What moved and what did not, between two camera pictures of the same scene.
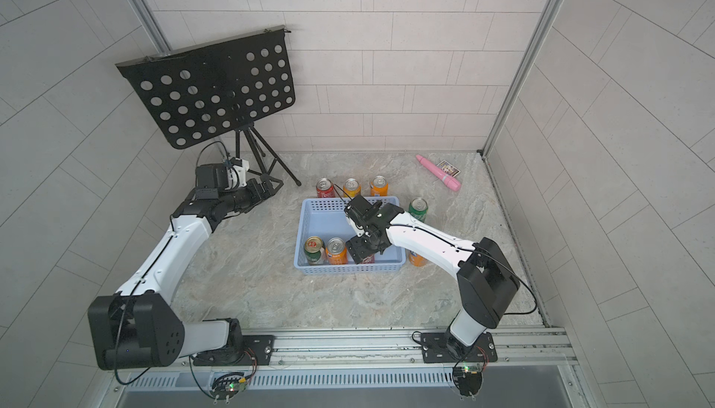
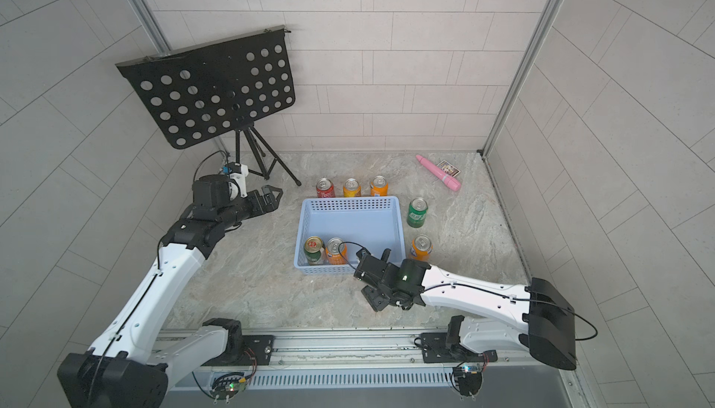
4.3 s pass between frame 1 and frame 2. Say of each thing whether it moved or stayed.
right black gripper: moved
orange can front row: stayed
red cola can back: stayed
